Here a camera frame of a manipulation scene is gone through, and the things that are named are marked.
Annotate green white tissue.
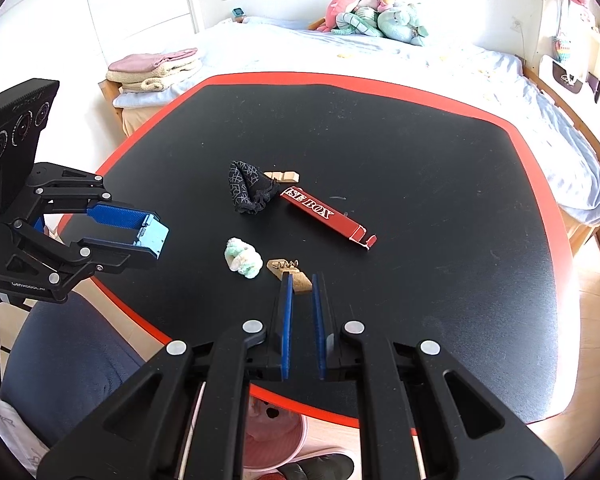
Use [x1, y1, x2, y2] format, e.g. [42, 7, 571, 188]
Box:
[224, 237, 263, 280]

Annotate red box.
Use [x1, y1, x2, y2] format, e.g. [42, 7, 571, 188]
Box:
[280, 186, 377, 249]

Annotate small blue alarm clock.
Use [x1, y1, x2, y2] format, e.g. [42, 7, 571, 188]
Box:
[232, 8, 245, 23]

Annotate folded beige pink blankets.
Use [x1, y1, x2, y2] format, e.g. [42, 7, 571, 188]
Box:
[106, 48, 199, 108]

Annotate pink plush toy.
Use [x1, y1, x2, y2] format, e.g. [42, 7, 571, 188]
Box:
[314, 0, 360, 32]

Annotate black red-edged table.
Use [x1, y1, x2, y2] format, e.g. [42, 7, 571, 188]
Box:
[96, 73, 580, 422]

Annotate blue rectangular block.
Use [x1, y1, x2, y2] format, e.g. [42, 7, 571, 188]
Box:
[133, 214, 169, 259]

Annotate black patterned cloth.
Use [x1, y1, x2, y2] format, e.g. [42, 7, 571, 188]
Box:
[228, 160, 279, 214]

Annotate black tracker board left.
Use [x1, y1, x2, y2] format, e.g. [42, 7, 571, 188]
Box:
[0, 78, 59, 215]

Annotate striped green plush toy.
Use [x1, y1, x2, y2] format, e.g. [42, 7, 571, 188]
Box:
[332, 6, 384, 38]

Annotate tan wooden strip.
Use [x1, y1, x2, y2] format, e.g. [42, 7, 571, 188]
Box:
[263, 170, 300, 184]
[266, 258, 312, 294]

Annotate blue office chair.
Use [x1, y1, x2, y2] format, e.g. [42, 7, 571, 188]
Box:
[0, 292, 145, 446]

